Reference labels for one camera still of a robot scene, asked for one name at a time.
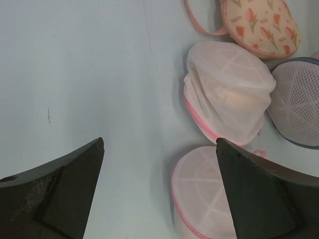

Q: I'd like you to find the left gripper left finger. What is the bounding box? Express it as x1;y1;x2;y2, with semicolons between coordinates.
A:
0;138;104;239

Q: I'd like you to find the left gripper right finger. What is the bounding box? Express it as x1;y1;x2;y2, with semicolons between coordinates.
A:
216;138;319;239

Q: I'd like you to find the grey trimmed mesh laundry bag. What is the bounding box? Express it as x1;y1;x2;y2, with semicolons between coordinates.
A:
267;52;319;149

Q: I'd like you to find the pink mesh bag front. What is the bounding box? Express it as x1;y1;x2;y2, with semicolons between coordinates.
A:
171;146;236;239

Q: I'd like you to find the pink mesh bag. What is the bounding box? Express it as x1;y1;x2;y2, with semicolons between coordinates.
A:
171;146;236;239
183;41;276;146

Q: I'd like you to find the pink mesh bag middle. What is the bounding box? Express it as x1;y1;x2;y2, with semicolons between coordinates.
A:
183;41;276;146

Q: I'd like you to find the floral orange laundry bag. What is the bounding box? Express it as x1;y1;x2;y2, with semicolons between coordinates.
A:
184;0;301;59

